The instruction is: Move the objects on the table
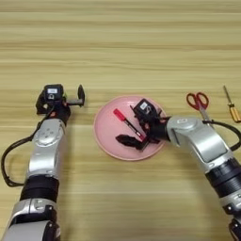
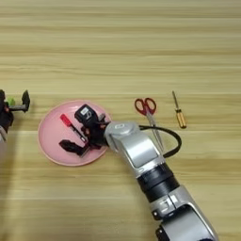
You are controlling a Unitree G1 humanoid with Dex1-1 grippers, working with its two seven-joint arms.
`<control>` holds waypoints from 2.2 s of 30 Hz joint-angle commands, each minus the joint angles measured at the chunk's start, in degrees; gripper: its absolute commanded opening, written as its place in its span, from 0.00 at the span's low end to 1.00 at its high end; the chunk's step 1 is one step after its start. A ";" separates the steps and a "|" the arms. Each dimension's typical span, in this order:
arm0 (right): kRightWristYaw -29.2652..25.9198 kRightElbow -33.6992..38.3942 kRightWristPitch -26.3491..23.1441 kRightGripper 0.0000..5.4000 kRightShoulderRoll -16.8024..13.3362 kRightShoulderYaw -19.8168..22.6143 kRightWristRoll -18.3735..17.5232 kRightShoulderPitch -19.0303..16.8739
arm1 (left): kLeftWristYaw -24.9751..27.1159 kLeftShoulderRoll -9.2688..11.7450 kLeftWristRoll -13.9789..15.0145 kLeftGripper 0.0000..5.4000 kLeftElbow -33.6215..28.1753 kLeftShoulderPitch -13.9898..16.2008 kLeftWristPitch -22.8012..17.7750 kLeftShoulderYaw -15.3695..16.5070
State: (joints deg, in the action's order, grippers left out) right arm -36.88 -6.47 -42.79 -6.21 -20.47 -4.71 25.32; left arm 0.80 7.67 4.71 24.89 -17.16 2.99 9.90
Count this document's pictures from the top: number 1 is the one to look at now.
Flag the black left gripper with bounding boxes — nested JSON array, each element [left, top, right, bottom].
[[35, 84, 86, 126]]

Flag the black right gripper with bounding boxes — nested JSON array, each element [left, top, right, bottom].
[[115, 106, 171, 153]]

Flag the red marker pen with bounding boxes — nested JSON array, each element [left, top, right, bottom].
[[113, 107, 148, 143]]

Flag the left gripper's black labelled box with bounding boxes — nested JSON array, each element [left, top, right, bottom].
[[43, 83, 64, 102]]

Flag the gripper's black labelled box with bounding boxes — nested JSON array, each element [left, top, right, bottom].
[[43, 83, 64, 102], [133, 98, 155, 118]]

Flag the right gripper's black labelled box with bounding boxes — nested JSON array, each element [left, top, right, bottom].
[[133, 98, 155, 118]]

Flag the pink round plate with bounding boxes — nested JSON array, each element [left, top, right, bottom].
[[92, 95, 168, 162]]

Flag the red handled scissors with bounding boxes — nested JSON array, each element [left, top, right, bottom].
[[185, 91, 212, 122]]

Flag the left arm's black cable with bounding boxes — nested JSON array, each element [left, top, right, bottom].
[[0, 114, 50, 188]]

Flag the yellow handled screwdriver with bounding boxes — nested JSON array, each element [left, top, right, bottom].
[[222, 85, 241, 123]]

